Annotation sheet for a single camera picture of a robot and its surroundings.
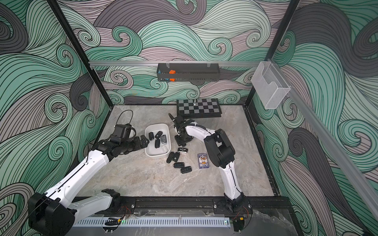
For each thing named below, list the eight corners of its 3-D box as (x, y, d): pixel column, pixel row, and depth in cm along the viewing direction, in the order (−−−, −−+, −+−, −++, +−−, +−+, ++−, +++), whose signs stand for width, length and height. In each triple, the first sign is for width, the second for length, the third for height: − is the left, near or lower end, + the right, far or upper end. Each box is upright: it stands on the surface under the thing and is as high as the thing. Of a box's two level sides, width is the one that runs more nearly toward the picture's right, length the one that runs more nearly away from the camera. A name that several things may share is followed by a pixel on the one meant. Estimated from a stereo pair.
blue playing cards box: (199, 169, 88) (199, 167, 86) (197, 155, 94) (197, 153, 92) (208, 168, 88) (209, 166, 87) (206, 154, 94) (206, 153, 93)
